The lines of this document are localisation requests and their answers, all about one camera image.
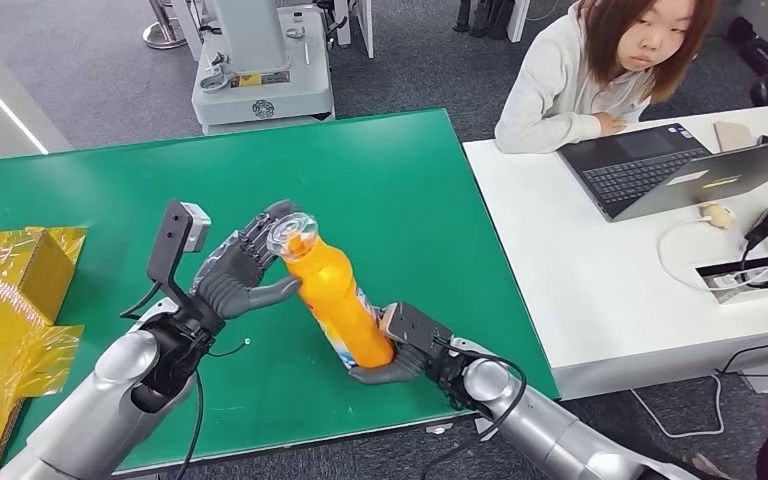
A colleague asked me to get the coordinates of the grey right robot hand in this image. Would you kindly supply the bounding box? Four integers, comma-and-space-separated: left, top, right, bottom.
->
348, 344, 437, 386

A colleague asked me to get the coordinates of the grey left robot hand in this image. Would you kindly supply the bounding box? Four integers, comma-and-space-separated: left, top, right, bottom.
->
189, 198, 306, 321

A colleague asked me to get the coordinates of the orange bottle with clear cap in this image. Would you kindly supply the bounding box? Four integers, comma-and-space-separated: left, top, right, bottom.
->
265, 211, 397, 370

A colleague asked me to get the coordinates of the yellow film-wrapped cardboard box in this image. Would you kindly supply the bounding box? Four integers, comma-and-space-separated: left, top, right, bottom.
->
0, 226, 88, 480

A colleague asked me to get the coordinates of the round metal stand base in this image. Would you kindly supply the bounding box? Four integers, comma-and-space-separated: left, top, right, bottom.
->
142, 0, 190, 51

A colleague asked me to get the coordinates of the open black laptop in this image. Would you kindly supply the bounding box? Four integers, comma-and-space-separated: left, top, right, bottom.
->
558, 122, 713, 222

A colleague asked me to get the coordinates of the grey laptop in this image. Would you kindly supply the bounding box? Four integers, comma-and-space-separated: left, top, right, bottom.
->
612, 132, 768, 223

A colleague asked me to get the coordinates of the beige phone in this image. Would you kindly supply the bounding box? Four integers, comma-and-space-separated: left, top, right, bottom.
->
713, 120, 756, 152

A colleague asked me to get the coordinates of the black office chair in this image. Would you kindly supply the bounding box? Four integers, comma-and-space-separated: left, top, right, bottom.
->
728, 16, 768, 107

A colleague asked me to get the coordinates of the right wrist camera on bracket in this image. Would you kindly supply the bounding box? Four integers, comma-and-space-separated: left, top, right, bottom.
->
379, 301, 455, 362

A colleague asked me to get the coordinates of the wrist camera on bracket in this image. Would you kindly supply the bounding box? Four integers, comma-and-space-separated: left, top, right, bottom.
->
379, 301, 455, 362
146, 198, 213, 313

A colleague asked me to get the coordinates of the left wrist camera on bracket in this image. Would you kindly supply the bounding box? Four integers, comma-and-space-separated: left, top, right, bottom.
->
146, 198, 213, 313

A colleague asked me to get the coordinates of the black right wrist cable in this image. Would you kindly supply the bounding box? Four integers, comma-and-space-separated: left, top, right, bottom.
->
420, 337, 529, 480

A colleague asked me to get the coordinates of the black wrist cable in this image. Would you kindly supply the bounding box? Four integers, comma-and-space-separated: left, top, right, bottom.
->
420, 337, 529, 480
120, 281, 253, 480

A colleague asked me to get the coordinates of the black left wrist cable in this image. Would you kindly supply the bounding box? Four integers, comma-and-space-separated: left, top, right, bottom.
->
120, 281, 253, 480

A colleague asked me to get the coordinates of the white pedestal machine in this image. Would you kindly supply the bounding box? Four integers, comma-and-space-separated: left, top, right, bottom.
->
189, 0, 337, 137

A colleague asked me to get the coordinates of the white cable on desk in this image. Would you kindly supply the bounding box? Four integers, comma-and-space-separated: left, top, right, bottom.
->
656, 215, 768, 293

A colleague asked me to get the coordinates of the white floor cable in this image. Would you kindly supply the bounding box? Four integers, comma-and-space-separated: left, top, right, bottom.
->
629, 374, 726, 440

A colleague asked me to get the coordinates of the desk cable socket box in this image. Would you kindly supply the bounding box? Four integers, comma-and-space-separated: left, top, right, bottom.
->
695, 251, 768, 305

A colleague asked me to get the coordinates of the black floor cable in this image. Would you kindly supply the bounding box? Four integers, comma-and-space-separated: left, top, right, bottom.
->
715, 327, 768, 376

